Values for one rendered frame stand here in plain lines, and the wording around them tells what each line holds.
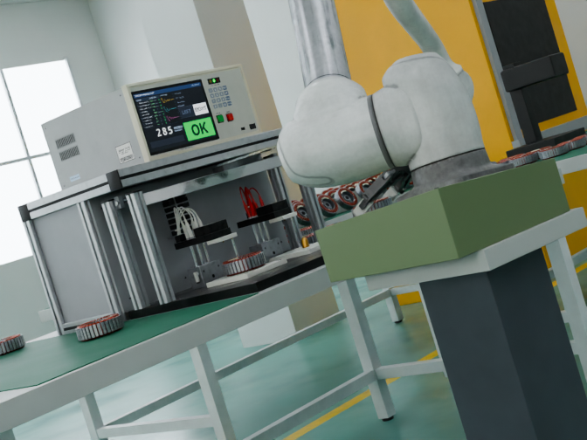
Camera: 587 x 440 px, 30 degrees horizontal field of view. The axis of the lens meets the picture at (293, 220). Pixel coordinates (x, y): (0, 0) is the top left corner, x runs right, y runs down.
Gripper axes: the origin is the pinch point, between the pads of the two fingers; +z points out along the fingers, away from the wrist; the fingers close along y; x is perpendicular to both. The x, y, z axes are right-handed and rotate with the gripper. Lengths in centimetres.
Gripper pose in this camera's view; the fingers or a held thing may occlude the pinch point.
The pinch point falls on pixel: (372, 206)
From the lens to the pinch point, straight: 293.1
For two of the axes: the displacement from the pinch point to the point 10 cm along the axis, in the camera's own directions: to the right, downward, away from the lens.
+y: 6.4, -2.2, 7.4
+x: -6.1, -7.3, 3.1
